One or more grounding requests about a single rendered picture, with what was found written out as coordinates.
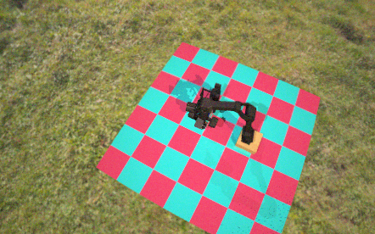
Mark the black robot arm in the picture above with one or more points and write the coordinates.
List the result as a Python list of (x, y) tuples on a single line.
[(206, 105)]

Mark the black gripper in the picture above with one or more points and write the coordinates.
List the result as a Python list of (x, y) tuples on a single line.
[(212, 121)]

